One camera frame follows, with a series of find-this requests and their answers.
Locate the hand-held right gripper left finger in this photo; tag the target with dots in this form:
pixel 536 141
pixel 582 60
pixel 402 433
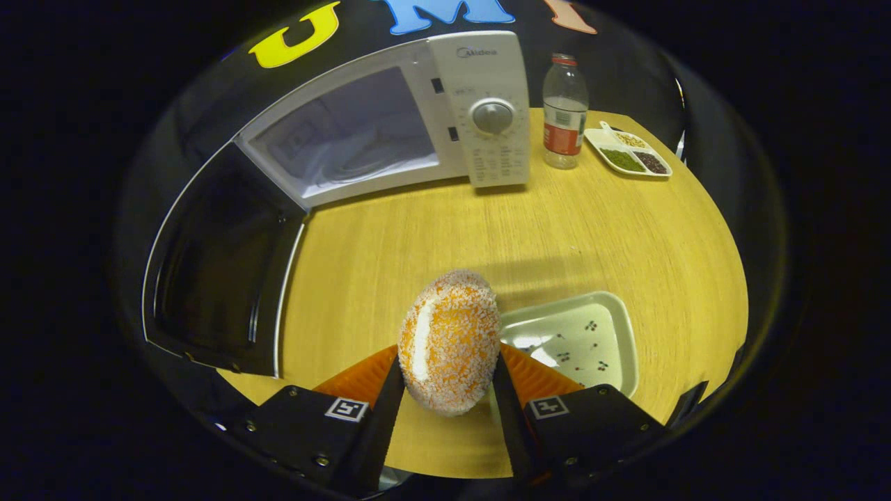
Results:
pixel 376 431

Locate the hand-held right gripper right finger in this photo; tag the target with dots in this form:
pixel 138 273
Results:
pixel 518 431

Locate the orange sprinkled donut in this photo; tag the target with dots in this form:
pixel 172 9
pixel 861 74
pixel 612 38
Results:
pixel 449 341

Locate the white microwave oven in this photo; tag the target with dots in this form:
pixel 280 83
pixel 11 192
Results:
pixel 487 83

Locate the white square plate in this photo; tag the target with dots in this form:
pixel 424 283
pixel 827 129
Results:
pixel 612 334

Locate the white divided dish of beans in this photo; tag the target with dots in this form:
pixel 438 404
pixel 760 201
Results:
pixel 630 156

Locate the clear plastic bottle red label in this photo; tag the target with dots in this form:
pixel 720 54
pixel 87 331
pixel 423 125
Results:
pixel 565 118

